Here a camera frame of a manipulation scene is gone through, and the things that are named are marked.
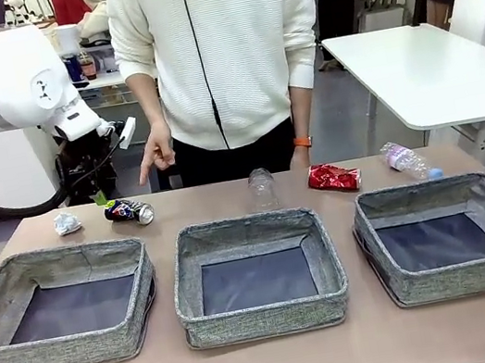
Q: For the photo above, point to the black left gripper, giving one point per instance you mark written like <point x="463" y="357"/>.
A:
<point x="84" y="153"/>

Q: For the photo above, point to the crushed dark blue soda can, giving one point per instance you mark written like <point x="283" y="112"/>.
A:
<point x="130" y="212"/>

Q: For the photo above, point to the white paper ball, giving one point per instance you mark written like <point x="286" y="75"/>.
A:
<point x="67" y="223"/>

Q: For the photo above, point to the clear capless plastic bottle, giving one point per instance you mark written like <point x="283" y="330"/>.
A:
<point x="264" y="192"/>

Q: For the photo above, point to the clear bottle with blue cap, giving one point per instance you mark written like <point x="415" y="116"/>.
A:
<point x="403" y="160"/>

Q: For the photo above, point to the person's right forearm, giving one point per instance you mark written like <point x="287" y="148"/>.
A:
<point x="147" y="101"/>

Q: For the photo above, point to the person's left forearm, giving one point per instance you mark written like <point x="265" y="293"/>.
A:
<point x="301" y="110"/>

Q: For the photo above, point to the person's right hand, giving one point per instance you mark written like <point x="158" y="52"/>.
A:
<point x="160" y="146"/>

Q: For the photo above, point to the person's left hand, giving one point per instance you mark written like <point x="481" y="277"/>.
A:
<point x="301" y="157"/>

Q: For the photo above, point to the black backpack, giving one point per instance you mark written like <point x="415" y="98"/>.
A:
<point x="110" y="184"/>

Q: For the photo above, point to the white side desk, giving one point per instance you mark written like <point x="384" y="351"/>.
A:
<point x="105" y="81"/>

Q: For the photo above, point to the dark cola bottle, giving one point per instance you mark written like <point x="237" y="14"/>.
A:
<point x="88" y="67"/>

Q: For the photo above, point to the blue drink can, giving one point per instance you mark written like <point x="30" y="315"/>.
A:
<point x="72" y="69"/>

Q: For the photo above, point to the black trousers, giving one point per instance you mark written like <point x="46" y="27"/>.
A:
<point x="243" y="160"/>

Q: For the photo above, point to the grey fabric basket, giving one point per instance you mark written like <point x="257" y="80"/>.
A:
<point x="267" y="320"/>
<point x="466" y="278"/>
<point x="56" y="350"/>

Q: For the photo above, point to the white bundled cloth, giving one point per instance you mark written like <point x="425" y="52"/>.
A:
<point x="94" y="22"/>

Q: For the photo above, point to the bystander in red top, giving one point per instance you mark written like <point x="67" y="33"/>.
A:
<point x="70" y="2"/>

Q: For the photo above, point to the white knit sweater torso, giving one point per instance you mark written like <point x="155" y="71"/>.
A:
<point x="243" y="50"/>

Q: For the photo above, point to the orange wristband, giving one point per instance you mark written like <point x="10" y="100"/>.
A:
<point x="302" y="141"/>

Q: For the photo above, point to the crushed red soda can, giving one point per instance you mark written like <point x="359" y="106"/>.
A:
<point x="333" y="178"/>

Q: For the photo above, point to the large white table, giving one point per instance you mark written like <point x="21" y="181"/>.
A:
<point x="425" y="69"/>

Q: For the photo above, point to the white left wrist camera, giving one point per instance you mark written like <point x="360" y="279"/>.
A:
<point x="128" y="133"/>

